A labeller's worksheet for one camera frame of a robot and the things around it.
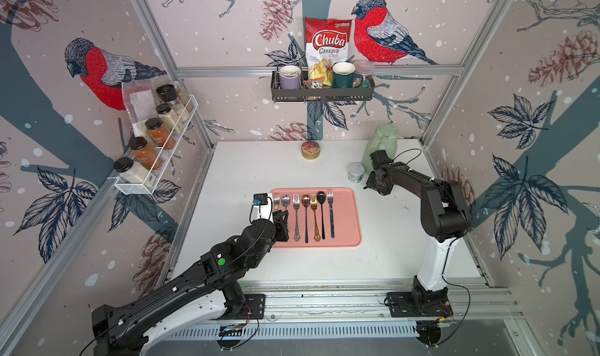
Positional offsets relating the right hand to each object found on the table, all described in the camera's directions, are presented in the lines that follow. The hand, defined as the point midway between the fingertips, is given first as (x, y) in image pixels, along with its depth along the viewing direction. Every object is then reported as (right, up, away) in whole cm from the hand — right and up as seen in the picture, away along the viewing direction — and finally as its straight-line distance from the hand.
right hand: (373, 183), depth 102 cm
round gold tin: (-28, +15, +12) cm, 34 cm away
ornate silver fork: (-35, -8, -5) cm, 36 cm away
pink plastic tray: (-25, -14, -8) cm, 30 cm away
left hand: (-35, -5, -32) cm, 48 cm away
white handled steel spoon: (-39, -7, -5) cm, 40 cm away
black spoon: (-24, -7, -5) cm, 25 cm away
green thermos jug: (+1, +19, -12) cm, 23 cm away
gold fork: (-27, -9, -5) cm, 29 cm away
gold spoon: (-31, -8, -5) cm, 32 cm away
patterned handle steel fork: (-43, -6, -4) cm, 44 cm away
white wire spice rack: (-77, +2, -39) cm, 86 cm away
